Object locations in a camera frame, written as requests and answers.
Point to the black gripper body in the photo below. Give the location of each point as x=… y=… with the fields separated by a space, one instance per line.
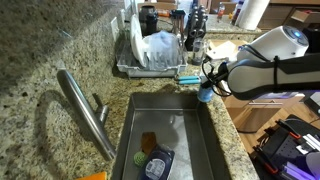
x=212 y=79

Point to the blue soap pump bottle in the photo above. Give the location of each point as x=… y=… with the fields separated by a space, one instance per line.
x=205 y=94

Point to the clear plastic cup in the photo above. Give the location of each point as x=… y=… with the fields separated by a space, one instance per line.
x=198 y=51

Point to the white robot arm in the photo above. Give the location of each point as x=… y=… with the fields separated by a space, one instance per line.
x=275 y=62

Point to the stainless steel sink basin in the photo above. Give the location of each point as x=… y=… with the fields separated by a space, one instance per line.
x=182 y=124

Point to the dark blue detergent bottle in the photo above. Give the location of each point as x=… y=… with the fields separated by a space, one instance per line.
x=158 y=164

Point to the white dish rack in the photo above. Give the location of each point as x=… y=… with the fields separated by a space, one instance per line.
x=127 y=63

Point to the black knife block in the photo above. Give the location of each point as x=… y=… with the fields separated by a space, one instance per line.
x=196 y=25

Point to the paper towel roll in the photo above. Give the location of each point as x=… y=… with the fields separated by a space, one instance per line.
x=251 y=13

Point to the orange black clamp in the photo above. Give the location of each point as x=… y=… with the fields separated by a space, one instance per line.
x=265 y=160
x=286 y=126

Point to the brown sponge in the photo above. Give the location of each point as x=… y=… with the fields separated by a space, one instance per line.
x=148 y=142

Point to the green scrubber ball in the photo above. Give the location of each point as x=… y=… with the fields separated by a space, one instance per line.
x=139 y=158

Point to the steel kitchen faucet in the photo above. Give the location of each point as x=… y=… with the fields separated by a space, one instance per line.
x=91 y=123

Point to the orange sponge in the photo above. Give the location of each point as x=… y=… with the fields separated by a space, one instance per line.
x=96 y=176

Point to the teal handled scissors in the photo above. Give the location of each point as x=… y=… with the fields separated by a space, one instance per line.
x=188 y=80

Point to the wooden drawer with handle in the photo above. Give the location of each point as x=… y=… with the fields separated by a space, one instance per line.
x=249 y=116

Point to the white wall outlet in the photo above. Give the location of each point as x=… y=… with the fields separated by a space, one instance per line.
x=114 y=28

